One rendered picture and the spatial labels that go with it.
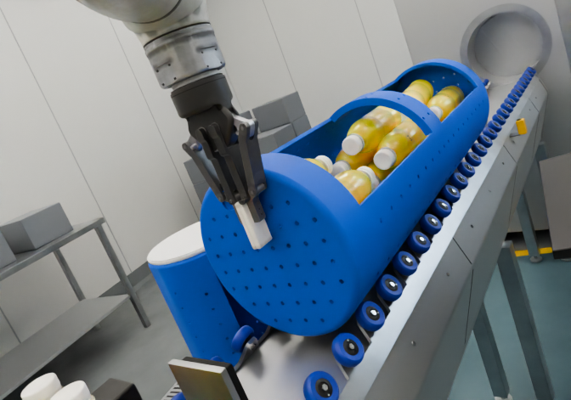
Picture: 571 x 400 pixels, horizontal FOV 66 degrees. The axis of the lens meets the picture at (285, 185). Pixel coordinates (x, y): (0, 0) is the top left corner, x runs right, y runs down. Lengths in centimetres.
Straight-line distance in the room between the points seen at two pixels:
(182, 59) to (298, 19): 553
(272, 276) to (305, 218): 13
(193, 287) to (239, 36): 559
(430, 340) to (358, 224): 27
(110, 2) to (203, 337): 90
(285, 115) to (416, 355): 385
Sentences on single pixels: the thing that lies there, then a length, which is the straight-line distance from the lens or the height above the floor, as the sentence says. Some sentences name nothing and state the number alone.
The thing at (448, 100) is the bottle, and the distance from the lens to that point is 122.
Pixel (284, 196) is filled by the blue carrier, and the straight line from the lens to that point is 59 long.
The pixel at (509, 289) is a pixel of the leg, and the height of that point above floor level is 48.
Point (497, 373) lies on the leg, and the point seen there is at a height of 14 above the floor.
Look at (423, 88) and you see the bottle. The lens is 124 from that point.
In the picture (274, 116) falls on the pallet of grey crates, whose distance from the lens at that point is 452.
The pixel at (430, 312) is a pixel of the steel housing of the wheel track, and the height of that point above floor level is 88.
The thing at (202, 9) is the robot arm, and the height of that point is 144.
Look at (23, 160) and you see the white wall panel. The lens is 430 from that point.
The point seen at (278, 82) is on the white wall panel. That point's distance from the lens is 629.
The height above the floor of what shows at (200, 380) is 104.
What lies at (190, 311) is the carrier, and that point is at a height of 90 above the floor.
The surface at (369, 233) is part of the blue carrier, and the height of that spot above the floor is 109.
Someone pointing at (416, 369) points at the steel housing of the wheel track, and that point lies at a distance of 75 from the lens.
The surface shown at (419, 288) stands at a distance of 81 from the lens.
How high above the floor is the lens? 132
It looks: 12 degrees down
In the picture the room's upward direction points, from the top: 21 degrees counter-clockwise
